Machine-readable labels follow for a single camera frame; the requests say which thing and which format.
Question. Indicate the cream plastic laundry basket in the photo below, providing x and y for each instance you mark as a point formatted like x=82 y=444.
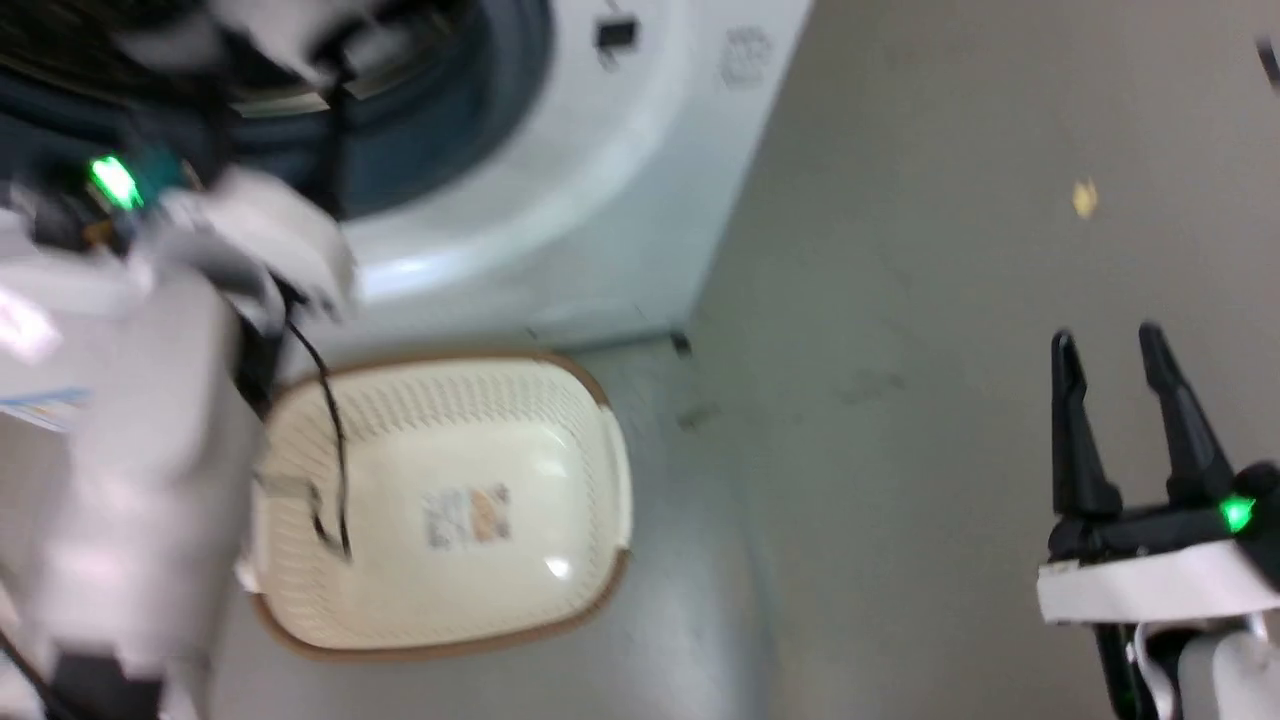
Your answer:
x=480 y=420

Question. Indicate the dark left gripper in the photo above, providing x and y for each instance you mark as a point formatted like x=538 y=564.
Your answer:
x=110 y=185

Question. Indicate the dark white right gripper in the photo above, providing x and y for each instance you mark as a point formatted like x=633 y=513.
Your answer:
x=1150 y=580

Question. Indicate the printed sticker inside basket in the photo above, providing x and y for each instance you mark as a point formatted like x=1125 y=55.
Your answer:
x=468 y=515

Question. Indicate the dark washing machine door gasket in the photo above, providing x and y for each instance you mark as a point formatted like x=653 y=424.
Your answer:
x=430 y=130

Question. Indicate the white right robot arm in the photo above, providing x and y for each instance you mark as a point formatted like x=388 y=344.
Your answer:
x=1225 y=680

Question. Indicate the grey label on washing machine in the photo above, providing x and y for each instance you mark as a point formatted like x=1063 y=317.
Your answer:
x=747 y=55

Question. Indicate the dark object at floor edge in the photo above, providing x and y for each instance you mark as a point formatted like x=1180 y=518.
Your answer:
x=1270 y=62

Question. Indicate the black washing machine door latch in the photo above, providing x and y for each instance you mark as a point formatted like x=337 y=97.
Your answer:
x=616 y=34

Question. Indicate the yellow scrap on floor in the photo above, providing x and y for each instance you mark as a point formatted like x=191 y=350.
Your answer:
x=1085 y=198

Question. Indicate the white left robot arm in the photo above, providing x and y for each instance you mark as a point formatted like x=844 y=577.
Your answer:
x=130 y=450

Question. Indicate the white front-load washing machine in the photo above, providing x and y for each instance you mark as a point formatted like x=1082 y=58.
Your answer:
x=600 y=200

